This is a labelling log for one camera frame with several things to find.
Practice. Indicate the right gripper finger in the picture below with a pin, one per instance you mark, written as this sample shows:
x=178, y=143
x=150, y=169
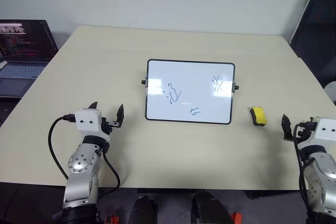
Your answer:
x=287, y=128

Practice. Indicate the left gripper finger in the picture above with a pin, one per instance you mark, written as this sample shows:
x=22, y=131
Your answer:
x=93, y=105
x=120, y=115

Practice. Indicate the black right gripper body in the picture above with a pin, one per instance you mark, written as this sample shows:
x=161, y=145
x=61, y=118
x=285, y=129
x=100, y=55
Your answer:
x=305, y=130

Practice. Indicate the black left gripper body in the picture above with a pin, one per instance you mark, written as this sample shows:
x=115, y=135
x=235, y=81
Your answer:
x=107, y=129

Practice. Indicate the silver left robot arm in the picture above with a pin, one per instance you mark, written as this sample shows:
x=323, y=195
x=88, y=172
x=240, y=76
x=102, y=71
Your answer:
x=81, y=163

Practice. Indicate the yellow and black eraser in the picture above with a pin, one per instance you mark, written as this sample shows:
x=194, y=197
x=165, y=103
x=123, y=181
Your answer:
x=258, y=115

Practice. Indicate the grey round object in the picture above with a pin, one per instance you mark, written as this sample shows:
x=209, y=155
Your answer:
x=331, y=91

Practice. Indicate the black-framed small whiteboard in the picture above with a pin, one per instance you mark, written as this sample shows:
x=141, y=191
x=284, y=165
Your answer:
x=189, y=93

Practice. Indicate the open grey laptop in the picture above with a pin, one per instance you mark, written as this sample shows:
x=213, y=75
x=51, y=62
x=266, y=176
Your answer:
x=21, y=58

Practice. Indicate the small dark rounded shape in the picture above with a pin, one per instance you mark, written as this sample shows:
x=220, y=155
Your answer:
x=143, y=209

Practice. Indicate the orange-red clamp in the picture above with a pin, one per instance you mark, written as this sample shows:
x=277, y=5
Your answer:
x=236, y=218
x=111, y=219

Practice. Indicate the black chair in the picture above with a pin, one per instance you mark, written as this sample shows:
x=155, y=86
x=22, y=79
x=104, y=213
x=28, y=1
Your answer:
x=317, y=35

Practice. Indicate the large dark rounded shape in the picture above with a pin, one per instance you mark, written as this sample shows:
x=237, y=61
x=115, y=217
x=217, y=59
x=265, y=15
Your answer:
x=210, y=208

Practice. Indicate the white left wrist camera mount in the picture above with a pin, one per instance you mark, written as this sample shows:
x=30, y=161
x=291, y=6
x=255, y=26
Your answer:
x=88, y=120

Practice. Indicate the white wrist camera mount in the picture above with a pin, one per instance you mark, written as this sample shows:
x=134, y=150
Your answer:
x=88, y=120
x=325, y=129

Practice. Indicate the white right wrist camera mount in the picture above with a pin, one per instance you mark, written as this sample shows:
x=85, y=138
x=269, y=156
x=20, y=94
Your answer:
x=325, y=129

